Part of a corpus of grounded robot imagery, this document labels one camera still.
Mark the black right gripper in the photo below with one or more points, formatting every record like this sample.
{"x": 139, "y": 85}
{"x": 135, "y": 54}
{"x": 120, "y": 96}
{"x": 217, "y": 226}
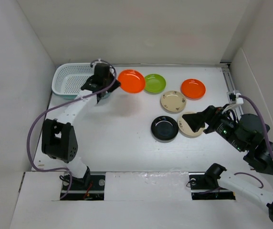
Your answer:
{"x": 210, "y": 115}

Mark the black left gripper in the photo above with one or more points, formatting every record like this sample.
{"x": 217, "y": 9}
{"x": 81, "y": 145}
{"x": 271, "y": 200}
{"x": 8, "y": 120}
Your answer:
{"x": 115, "y": 85}

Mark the orange plate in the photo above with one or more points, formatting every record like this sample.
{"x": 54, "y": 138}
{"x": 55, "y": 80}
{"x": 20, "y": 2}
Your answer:
{"x": 193, "y": 89}
{"x": 131, "y": 81}

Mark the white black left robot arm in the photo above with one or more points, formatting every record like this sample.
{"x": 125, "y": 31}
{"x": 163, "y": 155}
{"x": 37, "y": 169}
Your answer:
{"x": 59, "y": 139}

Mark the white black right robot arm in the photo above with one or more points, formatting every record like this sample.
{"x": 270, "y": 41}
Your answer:
{"x": 248, "y": 134}

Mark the beige plate with black patch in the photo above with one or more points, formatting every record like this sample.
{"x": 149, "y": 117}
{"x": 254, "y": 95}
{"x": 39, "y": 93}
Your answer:
{"x": 185, "y": 128}

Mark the beige plate with symbols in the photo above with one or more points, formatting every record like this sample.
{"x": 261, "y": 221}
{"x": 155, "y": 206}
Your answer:
{"x": 173, "y": 101}

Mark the white perforated plastic basket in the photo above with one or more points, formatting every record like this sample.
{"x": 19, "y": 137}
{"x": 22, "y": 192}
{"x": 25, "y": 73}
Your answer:
{"x": 69, "y": 77}

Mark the green plate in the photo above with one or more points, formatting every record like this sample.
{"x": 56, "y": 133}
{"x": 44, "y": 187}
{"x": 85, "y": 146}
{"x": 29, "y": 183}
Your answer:
{"x": 155, "y": 83}

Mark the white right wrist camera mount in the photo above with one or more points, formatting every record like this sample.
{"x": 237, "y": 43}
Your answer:
{"x": 234, "y": 101}

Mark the aluminium rail right edge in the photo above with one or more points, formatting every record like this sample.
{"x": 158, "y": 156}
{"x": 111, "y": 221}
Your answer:
{"x": 225, "y": 66}

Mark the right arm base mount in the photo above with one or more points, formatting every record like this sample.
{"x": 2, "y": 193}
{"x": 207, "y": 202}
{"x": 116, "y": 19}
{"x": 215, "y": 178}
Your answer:
{"x": 201, "y": 190}

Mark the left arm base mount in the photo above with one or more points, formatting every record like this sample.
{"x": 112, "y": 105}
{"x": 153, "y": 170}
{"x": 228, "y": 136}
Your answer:
{"x": 95, "y": 191}

